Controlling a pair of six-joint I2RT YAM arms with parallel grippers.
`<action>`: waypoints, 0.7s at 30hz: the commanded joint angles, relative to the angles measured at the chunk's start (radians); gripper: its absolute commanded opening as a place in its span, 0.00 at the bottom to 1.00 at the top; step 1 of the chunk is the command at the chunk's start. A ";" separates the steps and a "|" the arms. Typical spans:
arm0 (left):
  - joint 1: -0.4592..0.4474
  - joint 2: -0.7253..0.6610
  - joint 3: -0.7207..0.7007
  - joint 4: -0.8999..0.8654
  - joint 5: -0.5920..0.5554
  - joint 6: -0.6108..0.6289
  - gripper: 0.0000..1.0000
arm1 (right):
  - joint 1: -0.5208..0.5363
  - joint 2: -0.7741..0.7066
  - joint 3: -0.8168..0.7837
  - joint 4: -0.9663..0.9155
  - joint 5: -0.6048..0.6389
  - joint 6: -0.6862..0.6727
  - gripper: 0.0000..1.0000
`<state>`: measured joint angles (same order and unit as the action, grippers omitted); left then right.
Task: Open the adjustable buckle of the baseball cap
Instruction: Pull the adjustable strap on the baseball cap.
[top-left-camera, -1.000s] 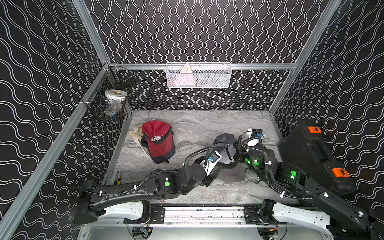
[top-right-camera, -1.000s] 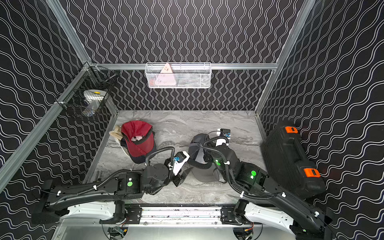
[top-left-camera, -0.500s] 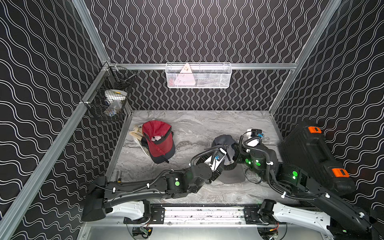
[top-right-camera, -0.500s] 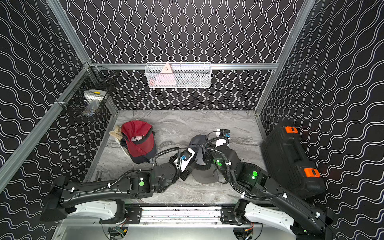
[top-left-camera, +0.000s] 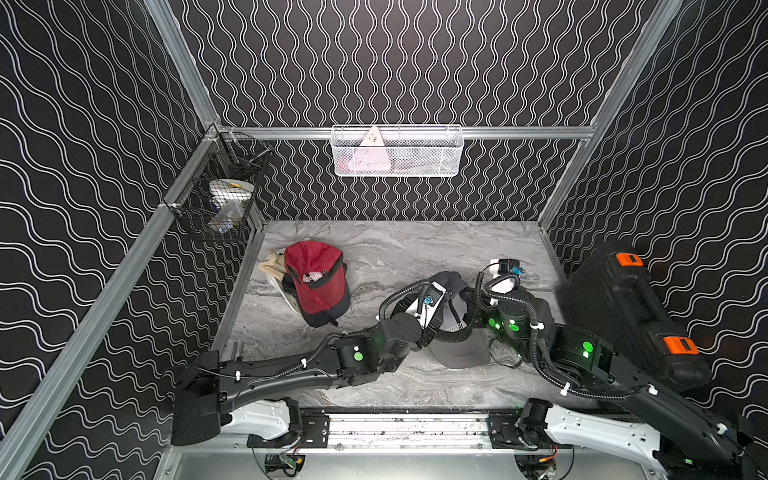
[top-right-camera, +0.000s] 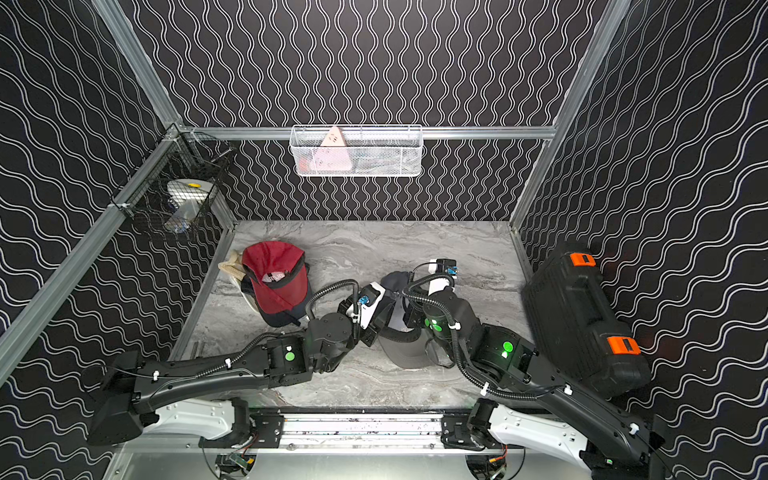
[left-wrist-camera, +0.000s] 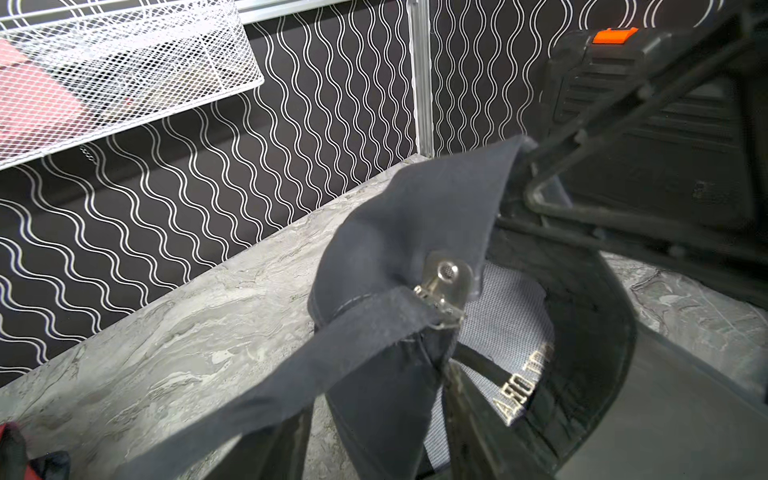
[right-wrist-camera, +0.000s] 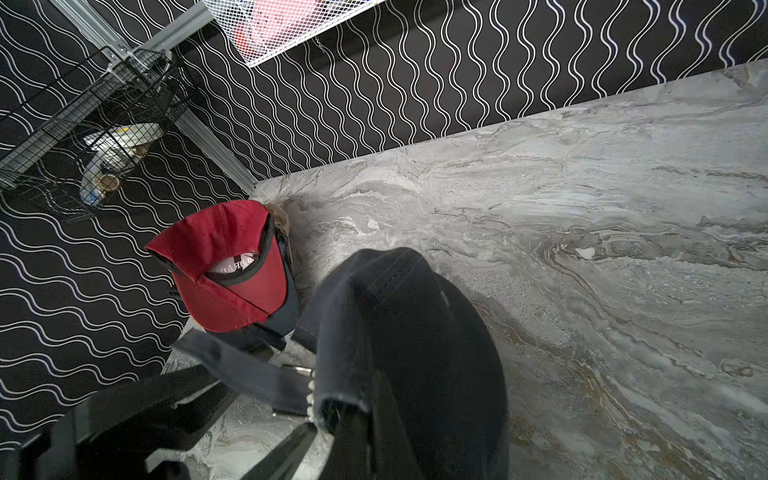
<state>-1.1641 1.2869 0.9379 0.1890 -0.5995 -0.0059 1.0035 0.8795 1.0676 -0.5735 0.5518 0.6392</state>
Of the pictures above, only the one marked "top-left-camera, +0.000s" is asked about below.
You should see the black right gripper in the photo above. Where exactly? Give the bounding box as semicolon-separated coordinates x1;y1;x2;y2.
462;285;534;368

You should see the dark grey cap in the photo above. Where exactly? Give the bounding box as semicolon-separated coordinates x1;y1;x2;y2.
417;271;490;369

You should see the red and black cap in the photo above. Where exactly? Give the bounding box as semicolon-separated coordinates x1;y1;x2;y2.
283;240;351;319

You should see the beige cap with black lettering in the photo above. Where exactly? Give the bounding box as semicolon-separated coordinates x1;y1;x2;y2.
258;250;286;284

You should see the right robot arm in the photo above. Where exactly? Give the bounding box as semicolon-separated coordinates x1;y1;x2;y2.
462;289;759;479

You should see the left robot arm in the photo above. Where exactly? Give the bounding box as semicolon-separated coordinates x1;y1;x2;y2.
171;313;443;446

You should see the black plastic tool case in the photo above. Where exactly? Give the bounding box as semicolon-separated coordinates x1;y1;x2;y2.
558;241;712;392

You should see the pink triangular card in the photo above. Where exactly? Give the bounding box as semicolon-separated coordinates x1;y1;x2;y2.
347;126;392;175

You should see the white item in black basket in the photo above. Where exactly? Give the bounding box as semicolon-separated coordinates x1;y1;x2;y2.
207;179;255;234

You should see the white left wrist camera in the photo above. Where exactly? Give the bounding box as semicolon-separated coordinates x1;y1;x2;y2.
405;282;446;329

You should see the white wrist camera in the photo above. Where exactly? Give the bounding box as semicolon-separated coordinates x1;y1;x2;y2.
486;258;525;294
405;282;446;329

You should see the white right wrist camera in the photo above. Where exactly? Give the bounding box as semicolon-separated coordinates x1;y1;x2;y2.
486;258;525;294

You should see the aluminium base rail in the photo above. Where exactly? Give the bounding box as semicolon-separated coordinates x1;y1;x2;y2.
245;407;541;454

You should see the white wire wall basket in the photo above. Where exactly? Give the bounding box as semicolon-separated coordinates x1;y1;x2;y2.
330;125;465;177

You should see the black wire mesh basket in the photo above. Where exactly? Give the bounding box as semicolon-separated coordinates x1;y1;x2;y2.
163;124;275;245

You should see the aluminium corner frame post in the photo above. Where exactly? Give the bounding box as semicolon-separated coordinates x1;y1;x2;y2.
144;0;220;127

